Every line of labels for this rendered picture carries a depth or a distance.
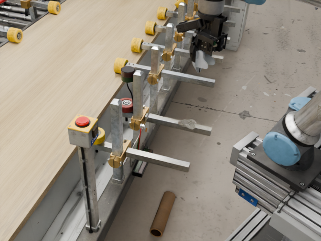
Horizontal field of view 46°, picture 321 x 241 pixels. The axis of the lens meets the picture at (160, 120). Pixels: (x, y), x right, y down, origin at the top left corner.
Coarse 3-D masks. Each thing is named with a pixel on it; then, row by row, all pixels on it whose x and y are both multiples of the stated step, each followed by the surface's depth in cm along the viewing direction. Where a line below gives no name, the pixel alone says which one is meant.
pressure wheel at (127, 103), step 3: (120, 99) 178; (123, 99) 178; (126, 99) 178; (129, 99) 178; (123, 102) 177; (126, 102) 176; (129, 102) 177; (123, 105) 174; (126, 105) 174; (129, 105) 175; (132, 105) 175; (123, 108) 174; (126, 108) 174; (129, 108) 174; (132, 108) 175; (123, 111) 175; (126, 111) 175; (129, 111) 175; (126, 117) 181; (126, 120) 182
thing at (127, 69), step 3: (126, 66) 162; (129, 66) 162; (123, 69) 160; (126, 69) 160; (129, 69) 160; (132, 69) 160; (126, 72) 158; (129, 72) 158; (129, 90) 166; (132, 96) 167; (132, 99) 168; (132, 102) 169
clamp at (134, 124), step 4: (148, 108) 180; (144, 112) 177; (148, 112) 181; (132, 116) 174; (144, 116) 176; (132, 120) 172; (136, 120) 172; (140, 120) 172; (144, 120) 178; (132, 124) 172; (136, 124) 171; (132, 128) 173; (136, 128) 173
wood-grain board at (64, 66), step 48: (96, 0) 275; (144, 0) 279; (0, 48) 212; (48, 48) 215; (96, 48) 218; (0, 96) 176; (48, 96) 178; (96, 96) 180; (0, 144) 151; (48, 144) 152; (0, 192) 132; (0, 240) 117
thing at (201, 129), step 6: (126, 114) 179; (132, 114) 178; (150, 114) 178; (150, 120) 177; (156, 120) 176; (162, 120) 175; (168, 120) 174; (174, 120) 175; (180, 120) 175; (168, 126) 176; (174, 126) 174; (180, 126) 173; (198, 126) 172; (204, 126) 172; (198, 132) 172; (204, 132) 171; (210, 132) 170
